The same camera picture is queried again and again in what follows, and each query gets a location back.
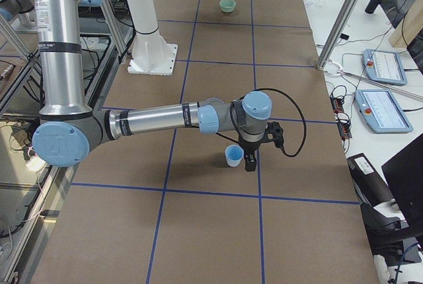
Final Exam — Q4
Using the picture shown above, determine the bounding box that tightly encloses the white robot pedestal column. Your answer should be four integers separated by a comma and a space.
126, 0, 178, 76

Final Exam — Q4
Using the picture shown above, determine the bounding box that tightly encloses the mint green bowl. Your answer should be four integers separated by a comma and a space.
219, 0, 237, 13

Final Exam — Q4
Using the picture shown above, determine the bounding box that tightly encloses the far blue teach pendant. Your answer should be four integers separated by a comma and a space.
363, 49, 408, 86

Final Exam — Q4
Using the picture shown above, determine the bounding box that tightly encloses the black monitor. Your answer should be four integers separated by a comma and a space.
360, 135, 422, 254

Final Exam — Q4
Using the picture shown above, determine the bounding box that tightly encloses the near blue teach pendant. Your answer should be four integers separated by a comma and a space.
354, 89, 413, 134

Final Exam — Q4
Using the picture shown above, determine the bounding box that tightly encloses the blue teach pendant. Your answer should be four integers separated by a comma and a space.
354, 89, 413, 134
363, 49, 408, 86

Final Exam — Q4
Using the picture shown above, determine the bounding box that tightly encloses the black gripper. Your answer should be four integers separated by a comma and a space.
238, 137, 261, 172

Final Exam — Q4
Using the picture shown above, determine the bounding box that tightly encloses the aluminium frame post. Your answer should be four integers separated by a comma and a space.
315, 0, 358, 71

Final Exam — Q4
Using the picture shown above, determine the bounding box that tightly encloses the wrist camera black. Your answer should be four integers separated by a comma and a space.
266, 122, 284, 149

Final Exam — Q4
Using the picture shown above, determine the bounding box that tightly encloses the aluminium truss frame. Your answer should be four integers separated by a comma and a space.
1, 18, 122, 283

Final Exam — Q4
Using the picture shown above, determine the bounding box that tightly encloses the light blue plastic cup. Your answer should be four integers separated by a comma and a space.
225, 145, 244, 167

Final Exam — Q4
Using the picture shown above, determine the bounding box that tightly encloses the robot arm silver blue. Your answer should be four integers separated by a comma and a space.
32, 0, 278, 172

